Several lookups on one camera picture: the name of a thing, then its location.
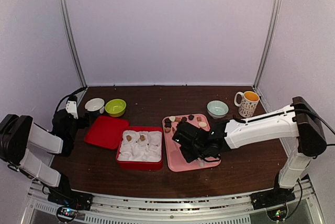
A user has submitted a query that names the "red tin lid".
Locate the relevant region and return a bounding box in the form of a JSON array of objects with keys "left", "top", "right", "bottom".
[{"left": 84, "top": 116, "right": 129, "bottom": 150}]

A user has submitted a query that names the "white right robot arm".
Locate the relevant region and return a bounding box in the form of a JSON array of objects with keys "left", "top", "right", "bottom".
[{"left": 172, "top": 96, "right": 327, "bottom": 204}]

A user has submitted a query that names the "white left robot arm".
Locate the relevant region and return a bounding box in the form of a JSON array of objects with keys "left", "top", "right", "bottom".
[{"left": 1, "top": 93, "right": 89, "bottom": 205}]

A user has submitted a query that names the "dark chocolate tray left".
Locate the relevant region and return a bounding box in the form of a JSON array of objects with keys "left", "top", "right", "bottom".
[{"left": 164, "top": 118, "right": 172, "bottom": 128}]

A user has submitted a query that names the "pink plastic tray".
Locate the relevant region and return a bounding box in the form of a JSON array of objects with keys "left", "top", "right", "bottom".
[{"left": 162, "top": 114, "right": 221, "bottom": 172}]

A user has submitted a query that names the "white ceramic bowl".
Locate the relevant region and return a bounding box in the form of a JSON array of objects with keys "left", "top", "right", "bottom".
[{"left": 84, "top": 98, "right": 105, "bottom": 115}]

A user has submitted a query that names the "light blue ceramic bowl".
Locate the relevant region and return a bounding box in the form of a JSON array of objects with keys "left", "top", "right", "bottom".
[{"left": 207, "top": 100, "right": 229, "bottom": 119}]

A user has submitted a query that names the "green plastic bowl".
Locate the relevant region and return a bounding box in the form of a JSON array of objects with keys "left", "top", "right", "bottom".
[{"left": 105, "top": 99, "right": 127, "bottom": 118}]

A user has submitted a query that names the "red tin box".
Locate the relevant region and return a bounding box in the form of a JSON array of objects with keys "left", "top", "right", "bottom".
[{"left": 116, "top": 126, "right": 163, "bottom": 171}]

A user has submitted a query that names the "white paper liner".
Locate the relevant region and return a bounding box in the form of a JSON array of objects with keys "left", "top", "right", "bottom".
[{"left": 117, "top": 130, "right": 162, "bottom": 163}]

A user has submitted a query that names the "white floral mug yellow inside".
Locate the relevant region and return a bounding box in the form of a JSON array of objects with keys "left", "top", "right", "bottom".
[{"left": 234, "top": 91, "right": 260, "bottom": 118}]

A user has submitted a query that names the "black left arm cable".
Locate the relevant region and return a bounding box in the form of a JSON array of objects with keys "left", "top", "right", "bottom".
[{"left": 54, "top": 87, "right": 87, "bottom": 115}]

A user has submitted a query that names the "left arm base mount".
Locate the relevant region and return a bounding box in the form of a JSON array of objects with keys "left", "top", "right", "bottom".
[{"left": 48, "top": 191, "right": 93, "bottom": 211}]

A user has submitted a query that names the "aluminium front rail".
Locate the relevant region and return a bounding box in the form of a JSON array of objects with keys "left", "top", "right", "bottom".
[{"left": 25, "top": 179, "right": 325, "bottom": 224}]

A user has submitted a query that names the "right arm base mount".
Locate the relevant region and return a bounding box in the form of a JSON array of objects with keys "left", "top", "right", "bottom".
[{"left": 250, "top": 190, "right": 296, "bottom": 210}]

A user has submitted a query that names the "aluminium frame post left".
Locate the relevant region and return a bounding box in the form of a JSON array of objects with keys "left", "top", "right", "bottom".
[{"left": 59, "top": 0, "right": 87, "bottom": 87}]

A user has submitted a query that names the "aluminium frame post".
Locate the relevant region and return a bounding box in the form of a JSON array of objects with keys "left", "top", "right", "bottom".
[
  {"left": 59, "top": 0, "right": 87, "bottom": 87},
  {"left": 253, "top": 0, "right": 282, "bottom": 89}
]

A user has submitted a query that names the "aluminium frame post right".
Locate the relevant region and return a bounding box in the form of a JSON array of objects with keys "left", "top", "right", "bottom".
[{"left": 253, "top": 0, "right": 282, "bottom": 89}]

